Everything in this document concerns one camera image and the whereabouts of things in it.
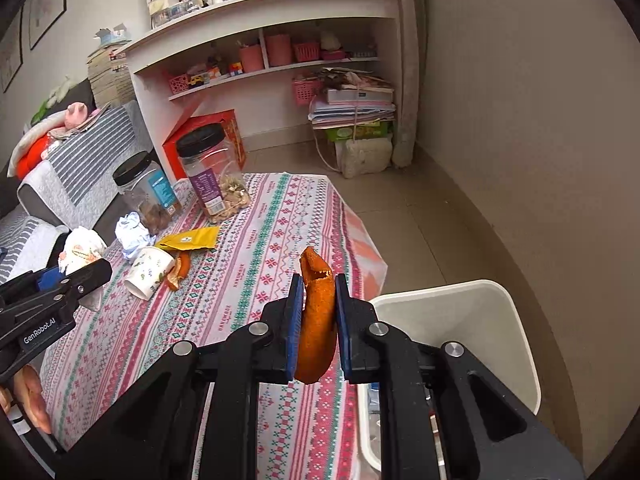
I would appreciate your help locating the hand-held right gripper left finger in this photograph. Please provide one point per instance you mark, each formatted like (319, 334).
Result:
(295, 330)

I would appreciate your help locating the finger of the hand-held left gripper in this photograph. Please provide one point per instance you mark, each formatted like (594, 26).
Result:
(47, 278)
(85, 280)

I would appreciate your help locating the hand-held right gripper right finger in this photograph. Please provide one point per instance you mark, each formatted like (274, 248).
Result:
(343, 330)

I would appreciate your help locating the orange peel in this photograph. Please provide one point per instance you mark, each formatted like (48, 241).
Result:
(180, 270)
(315, 320)

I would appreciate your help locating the printed paper napkin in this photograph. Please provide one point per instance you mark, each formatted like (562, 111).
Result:
(80, 250)

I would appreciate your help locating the white plastic bin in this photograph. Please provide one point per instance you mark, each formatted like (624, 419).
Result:
(475, 325)

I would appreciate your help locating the person's left hand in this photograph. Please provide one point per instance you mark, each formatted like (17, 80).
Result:
(30, 397)

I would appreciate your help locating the grey striped seat cover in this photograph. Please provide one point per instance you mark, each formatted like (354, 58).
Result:
(25, 245)

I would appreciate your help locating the white printed paper cup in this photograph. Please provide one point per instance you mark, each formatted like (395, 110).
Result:
(147, 272)

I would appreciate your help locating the crumpled white blue paper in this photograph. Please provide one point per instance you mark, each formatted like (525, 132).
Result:
(132, 237)

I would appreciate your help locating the dark grey sofa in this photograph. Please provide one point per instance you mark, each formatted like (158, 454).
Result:
(107, 210)

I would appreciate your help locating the clear jar blue label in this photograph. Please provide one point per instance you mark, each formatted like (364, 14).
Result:
(150, 195)

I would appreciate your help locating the grey striped armrest cover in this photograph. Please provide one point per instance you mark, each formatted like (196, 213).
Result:
(85, 170)

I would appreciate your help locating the yellow snack packet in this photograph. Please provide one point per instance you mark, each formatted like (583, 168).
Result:
(192, 239)

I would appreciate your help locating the orange red plush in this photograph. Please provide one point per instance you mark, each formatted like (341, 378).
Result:
(37, 157)

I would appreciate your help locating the white cushion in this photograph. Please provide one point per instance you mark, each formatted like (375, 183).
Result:
(27, 140)

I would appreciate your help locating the green plush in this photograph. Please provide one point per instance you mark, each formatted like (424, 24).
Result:
(40, 115)

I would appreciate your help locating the clear jar purple label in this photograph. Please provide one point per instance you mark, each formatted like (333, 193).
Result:
(215, 180)

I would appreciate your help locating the pink pig plush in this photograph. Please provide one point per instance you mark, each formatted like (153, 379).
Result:
(77, 115)

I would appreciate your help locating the white foam block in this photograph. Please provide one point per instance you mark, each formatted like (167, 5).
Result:
(367, 157)

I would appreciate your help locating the white fluffy plush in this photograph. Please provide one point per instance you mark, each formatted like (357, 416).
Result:
(61, 90)

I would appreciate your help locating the green cardboard box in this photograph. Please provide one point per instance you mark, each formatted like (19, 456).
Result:
(370, 131)

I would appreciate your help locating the stack of books beside sofa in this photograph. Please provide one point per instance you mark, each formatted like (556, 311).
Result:
(111, 77)

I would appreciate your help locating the red cardboard box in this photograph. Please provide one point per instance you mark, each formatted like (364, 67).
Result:
(232, 132)

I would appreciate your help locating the pink cutout basket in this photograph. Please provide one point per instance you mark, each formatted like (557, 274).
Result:
(178, 85)

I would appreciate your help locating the pile of books and papers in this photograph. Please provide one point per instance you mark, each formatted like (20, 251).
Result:
(350, 105)

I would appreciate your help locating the yellow toy car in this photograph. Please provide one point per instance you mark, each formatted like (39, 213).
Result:
(197, 81)

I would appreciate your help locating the medium framed picture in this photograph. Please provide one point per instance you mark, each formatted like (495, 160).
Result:
(11, 52)

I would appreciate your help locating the hanging pink basket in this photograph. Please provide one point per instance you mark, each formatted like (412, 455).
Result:
(306, 91)

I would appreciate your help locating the blue tissue box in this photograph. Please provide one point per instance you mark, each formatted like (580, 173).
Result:
(112, 36)

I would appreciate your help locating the colourful puzzle cube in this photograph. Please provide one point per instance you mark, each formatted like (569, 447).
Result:
(236, 69)

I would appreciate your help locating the large framed picture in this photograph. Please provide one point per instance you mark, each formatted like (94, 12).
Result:
(47, 5)

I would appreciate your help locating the short pink cup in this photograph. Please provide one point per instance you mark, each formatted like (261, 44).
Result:
(250, 59)

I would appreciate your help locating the beige curtain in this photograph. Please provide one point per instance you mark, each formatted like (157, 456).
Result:
(409, 60)

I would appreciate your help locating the pink mesh basket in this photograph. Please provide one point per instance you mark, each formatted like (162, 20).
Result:
(306, 52)

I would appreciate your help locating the tall pink cup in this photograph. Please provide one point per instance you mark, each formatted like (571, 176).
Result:
(278, 51)

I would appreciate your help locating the clear storage box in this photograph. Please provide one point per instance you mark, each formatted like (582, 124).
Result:
(175, 11)

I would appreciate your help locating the white shelf unit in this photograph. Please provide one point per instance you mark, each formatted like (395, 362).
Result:
(280, 15)

